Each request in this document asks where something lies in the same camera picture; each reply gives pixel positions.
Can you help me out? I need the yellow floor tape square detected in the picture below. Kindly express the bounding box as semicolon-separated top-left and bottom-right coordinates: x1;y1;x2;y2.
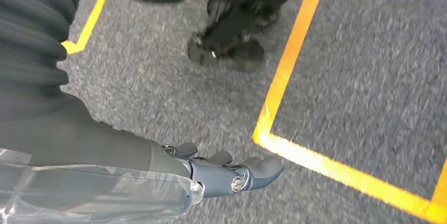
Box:
252;0;447;224
61;0;111;55

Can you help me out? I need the black right robot leg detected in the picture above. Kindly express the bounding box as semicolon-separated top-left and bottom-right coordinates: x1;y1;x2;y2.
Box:
64;0;300;74

